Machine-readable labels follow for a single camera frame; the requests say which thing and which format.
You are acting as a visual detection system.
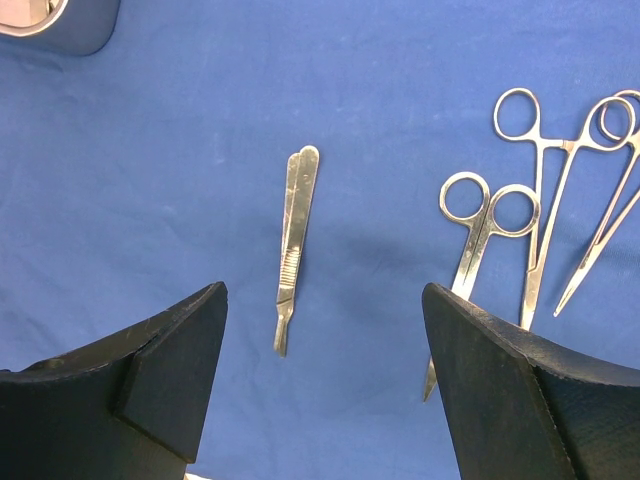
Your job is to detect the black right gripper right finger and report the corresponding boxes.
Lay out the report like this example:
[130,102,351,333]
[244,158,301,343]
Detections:
[422,283,639,479]

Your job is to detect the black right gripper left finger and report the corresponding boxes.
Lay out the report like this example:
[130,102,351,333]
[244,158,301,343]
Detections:
[1,282,228,479]

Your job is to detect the steel straight surgical scissors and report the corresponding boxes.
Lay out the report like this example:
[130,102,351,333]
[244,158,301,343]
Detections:
[422,171,543,404]

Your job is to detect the steel scalpel handle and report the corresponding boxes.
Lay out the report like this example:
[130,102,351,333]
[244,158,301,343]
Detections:
[273,145,320,357]

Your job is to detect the steel surgical forceps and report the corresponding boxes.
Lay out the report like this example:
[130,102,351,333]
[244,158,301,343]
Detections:
[492,87,637,331]

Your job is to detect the blue surgical cloth wrap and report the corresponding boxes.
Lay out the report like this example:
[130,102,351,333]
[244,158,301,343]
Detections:
[1,1,639,479]

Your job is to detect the stainless steel instrument tray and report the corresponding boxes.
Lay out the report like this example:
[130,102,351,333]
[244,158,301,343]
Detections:
[1,0,121,56]

